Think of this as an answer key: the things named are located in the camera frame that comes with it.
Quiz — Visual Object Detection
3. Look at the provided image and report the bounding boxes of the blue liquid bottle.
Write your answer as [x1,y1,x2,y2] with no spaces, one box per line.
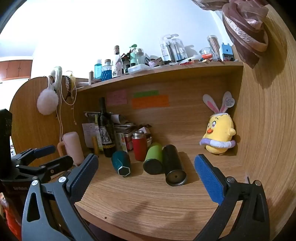
[94,59,103,82]

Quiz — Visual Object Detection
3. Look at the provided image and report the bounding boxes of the blue dotted glass bottle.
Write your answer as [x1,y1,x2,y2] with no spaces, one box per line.
[101,59,113,81]

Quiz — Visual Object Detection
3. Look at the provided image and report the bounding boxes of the green sticky note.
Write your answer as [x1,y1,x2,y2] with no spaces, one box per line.
[133,90,159,98]

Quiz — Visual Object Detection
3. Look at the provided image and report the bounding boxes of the white fluffy earmuffs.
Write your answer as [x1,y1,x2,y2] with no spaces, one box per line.
[36,66,63,115]

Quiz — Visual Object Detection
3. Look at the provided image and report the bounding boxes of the teal cup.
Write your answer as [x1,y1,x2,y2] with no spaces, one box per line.
[111,150,132,178]

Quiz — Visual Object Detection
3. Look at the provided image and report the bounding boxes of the yellow plush chick toy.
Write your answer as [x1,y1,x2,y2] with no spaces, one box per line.
[199,91,237,156]

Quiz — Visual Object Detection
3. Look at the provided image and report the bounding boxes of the pink cup with handle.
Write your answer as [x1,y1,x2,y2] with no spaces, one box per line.
[57,131,85,166]

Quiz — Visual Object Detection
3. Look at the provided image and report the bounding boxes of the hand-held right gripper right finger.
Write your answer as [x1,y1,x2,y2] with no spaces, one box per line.
[194,153,270,241]

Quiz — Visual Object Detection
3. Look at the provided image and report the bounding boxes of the dark lace headband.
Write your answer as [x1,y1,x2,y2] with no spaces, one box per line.
[64,75,75,106]

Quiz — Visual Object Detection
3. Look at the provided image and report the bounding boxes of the blue box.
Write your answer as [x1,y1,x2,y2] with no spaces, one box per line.
[221,43,233,62]

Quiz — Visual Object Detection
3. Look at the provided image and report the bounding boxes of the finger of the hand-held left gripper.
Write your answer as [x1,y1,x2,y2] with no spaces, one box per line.
[11,145,56,166]
[14,155,74,184]

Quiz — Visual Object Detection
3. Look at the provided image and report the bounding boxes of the brown wall cabinet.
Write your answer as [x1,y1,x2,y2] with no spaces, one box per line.
[0,59,33,81]

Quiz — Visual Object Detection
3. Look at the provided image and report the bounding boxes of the black cup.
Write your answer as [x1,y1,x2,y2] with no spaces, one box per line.
[162,144,188,187]

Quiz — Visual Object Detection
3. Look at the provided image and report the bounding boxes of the red white marker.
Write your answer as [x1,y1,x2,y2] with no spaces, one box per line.
[178,53,213,63]

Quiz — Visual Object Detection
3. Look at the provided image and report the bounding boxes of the pink sticky note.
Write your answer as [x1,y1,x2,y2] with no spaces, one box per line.
[106,89,128,106]

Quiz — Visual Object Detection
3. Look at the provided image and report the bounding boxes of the clear round bottle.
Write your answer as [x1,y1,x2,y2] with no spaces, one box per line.
[135,48,145,66]

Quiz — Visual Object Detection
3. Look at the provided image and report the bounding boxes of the wooden desk hutch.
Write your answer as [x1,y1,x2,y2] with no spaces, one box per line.
[9,9,296,241]

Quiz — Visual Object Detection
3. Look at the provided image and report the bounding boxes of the orange sticky note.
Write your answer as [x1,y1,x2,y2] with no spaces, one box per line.
[131,95,170,110]

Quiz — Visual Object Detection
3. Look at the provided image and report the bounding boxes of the dark wine bottle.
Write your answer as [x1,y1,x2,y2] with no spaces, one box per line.
[97,97,117,158]

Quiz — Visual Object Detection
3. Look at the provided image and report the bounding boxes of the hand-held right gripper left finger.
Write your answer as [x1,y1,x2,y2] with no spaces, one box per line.
[21,153,99,241]

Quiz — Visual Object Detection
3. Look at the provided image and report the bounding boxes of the clear cylinder container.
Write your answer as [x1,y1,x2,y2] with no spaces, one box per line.
[207,35,222,62]

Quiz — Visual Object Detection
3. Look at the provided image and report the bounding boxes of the green pump bottle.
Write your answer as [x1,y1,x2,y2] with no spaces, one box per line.
[129,44,137,68]

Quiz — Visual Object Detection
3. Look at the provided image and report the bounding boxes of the white tray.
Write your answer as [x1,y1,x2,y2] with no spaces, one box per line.
[128,64,151,75]

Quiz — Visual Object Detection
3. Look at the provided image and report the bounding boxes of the stack of papers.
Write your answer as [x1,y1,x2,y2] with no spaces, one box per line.
[113,113,153,139]

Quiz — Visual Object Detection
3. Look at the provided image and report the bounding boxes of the yellow tube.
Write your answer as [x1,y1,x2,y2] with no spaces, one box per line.
[92,136,100,155]

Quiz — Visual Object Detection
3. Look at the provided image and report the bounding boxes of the green cup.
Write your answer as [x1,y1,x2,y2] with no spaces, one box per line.
[143,142,164,176]

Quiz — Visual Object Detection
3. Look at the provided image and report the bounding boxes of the glass jar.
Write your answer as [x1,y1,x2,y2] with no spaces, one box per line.
[199,47,213,62]

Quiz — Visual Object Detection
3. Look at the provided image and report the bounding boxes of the tall clear glass bottle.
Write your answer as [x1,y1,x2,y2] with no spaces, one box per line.
[112,45,123,78]

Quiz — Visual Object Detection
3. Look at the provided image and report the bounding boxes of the red thermos cup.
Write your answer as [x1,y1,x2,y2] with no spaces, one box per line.
[132,130,148,162]

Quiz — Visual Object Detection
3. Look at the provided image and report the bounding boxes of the white paper note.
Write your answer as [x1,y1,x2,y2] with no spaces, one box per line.
[82,123,99,149]

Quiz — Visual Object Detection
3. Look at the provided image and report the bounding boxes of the clear plastic package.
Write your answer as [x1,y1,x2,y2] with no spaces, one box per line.
[159,34,188,63]

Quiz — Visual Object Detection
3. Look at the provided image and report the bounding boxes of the colourful small box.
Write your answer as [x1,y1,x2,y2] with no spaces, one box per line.
[115,132,128,153]

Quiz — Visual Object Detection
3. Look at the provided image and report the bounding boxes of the white cable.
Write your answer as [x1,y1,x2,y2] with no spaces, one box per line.
[55,87,78,145]

